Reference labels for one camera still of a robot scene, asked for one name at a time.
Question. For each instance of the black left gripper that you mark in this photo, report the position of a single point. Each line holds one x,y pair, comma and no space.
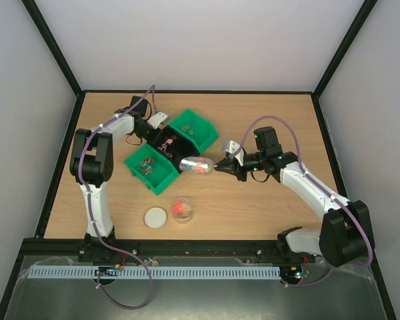
152,140

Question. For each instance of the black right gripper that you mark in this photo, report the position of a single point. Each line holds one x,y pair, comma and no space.
235,165

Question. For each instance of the black bin with lollipops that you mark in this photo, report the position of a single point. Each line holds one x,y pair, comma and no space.
171,144

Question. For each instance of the silver metal scoop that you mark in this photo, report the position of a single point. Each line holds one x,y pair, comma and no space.
200,165

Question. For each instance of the white round jar lid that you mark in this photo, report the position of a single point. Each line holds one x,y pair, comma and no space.
155,218

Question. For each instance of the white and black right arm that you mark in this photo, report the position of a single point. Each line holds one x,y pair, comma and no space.
345,233

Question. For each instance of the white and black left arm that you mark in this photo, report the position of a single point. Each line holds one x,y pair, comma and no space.
92,159

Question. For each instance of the green bin with star candies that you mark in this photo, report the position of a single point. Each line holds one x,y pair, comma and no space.
196,129

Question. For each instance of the clear plastic jar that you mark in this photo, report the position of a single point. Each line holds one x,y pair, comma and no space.
182,210

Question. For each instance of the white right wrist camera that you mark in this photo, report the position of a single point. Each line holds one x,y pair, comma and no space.
234,150

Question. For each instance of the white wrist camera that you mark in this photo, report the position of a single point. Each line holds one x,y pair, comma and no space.
160,118
234,150

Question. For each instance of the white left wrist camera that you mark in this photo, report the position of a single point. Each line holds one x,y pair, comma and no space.
160,118

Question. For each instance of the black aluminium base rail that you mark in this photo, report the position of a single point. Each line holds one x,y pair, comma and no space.
269,251

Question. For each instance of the light blue slotted cable duct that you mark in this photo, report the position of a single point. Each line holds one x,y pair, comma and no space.
159,273

